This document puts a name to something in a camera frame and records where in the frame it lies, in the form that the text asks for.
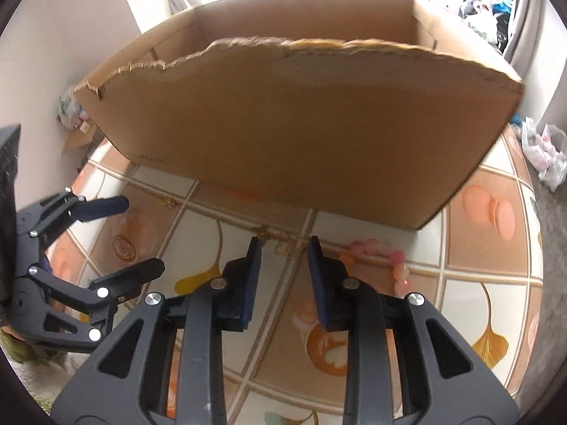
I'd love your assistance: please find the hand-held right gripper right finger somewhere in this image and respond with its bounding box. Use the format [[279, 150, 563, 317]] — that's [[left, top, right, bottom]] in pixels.
[[309, 237, 519, 425]]

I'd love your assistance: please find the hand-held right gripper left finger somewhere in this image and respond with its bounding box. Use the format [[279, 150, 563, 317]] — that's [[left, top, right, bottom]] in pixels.
[[51, 237, 262, 425]]

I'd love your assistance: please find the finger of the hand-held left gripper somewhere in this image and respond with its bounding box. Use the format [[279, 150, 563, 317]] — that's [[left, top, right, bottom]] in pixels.
[[17, 187, 130, 249], [12, 257, 166, 354]]

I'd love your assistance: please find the gold chain bracelet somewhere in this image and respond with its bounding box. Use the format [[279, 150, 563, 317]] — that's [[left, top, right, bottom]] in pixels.
[[256, 227, 311, 258]]

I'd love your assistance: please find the torn brown cardboard box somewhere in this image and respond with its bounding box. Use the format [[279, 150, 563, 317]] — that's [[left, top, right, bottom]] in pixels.
[[72, 0, 524, 231]]

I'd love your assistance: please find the flat cardboard flap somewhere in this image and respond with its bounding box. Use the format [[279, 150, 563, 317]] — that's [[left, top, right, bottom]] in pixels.
[[62, 129, 97, 154]]

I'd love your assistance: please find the clear plastic bag of packets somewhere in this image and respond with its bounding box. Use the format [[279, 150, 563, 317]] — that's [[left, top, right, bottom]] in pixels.
[[57, 83, 95, 134]]

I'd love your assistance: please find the shaggy white green rug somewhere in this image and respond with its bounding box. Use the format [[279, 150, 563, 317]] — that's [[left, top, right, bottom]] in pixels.
[[0, 330, 67, 412]]

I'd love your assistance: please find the ginkgo print tablecloth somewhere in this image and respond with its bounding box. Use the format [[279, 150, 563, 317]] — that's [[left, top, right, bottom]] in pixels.
[[46, 124, 545, 425]]

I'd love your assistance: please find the white plastic bag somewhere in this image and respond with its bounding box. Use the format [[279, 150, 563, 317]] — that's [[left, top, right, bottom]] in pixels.
[[521, 117, 567, 192]]

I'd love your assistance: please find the pile of clothes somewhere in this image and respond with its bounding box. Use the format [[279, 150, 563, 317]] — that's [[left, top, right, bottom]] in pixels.
[[456, 0, 515, 52]]

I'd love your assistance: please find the grey curtain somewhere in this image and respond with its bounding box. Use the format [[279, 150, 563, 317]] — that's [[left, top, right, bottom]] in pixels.
[[504, 0, 567, 125]]

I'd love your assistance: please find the orange pink bead bracelet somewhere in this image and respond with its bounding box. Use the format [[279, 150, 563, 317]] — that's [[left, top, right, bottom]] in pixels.
[[340, 238, 418, 296]]

